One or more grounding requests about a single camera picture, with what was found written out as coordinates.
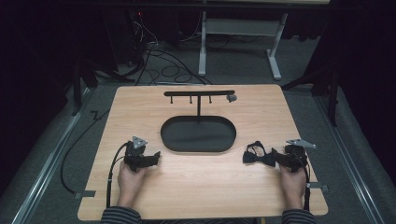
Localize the black tripod stand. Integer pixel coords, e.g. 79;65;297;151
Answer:
70;55;135;117
281;59;341;128

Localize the right hand-held gripper black cable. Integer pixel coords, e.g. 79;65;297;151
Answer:
302;155;313;212

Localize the grey tape strip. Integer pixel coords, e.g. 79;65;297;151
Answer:
73;189;97;201
305;182;330;193

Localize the black hook rack with tray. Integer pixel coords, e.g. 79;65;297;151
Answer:
160;90;237;154

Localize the black bow tie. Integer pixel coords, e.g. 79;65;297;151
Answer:
242;140;277;168

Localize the person's right hand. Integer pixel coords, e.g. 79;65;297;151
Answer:
278;164;308;210

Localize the long black floor cable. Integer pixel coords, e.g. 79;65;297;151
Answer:
60;107;110;194

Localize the left hand-held gripper black cable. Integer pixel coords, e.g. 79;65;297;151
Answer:
106;142;129;209

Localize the white metal desk frame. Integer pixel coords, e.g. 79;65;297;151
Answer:
197;10;290;81

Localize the tangle of black floor cables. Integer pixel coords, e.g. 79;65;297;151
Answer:
133;12;214;86

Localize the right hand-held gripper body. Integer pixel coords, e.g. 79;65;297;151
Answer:
281;138;318;174

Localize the person's left hand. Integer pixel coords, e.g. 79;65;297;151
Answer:
117;161;148;209

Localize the hand-held gripper black cable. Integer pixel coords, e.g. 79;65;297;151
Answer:
302;155;313;212
106;142;129;209

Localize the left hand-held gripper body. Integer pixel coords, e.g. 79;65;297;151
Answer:
123;135;149;173

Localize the grey metal floor rail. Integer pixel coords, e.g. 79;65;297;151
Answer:
314;94;386;224
10;87;92;224

